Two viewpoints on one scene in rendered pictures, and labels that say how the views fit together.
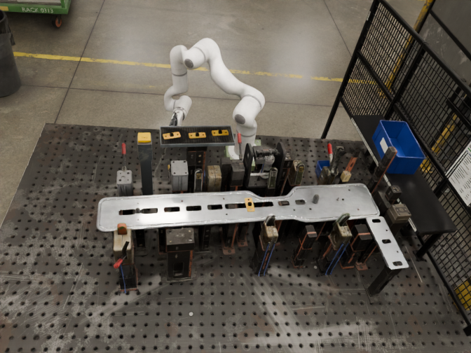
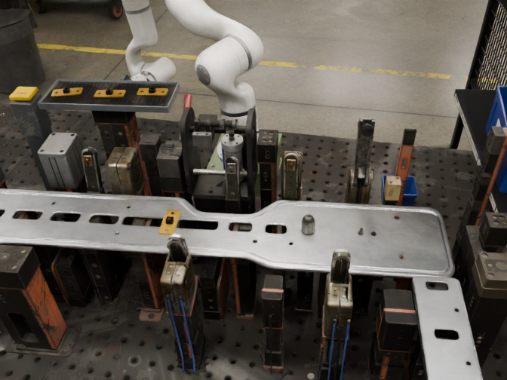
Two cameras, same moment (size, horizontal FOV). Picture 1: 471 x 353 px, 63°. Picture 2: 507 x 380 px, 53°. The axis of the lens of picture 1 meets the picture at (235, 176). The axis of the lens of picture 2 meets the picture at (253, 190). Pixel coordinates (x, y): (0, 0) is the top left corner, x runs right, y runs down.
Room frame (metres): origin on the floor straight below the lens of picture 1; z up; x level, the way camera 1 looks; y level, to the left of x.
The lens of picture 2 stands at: (0.46, -0.68, 1.89)
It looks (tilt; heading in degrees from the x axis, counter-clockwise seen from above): 41 degrees down; 26
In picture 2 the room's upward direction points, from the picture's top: 3 degrees counter-clockwise
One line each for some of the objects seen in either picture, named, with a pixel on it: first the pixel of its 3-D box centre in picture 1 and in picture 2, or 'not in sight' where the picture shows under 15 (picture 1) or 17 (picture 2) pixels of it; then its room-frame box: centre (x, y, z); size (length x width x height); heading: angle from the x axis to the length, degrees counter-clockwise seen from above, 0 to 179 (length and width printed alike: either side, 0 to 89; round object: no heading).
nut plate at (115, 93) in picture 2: (197, 134); (109, 92); (1.45, 0.23, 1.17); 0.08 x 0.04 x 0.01; 110
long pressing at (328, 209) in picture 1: (245, 206); (161, 225); (1.18, -0.08, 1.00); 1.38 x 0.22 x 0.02; 107
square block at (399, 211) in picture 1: (386, 230); (479, 317); (1.29, -0.84, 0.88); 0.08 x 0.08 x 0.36; 17
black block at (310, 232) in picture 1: (303, 247); (274, 326); (1.11, -0.40, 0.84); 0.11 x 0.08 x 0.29; 17
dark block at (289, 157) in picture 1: (279, 182); (268, 196); (1.47, -0.24, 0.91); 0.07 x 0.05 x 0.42; 17
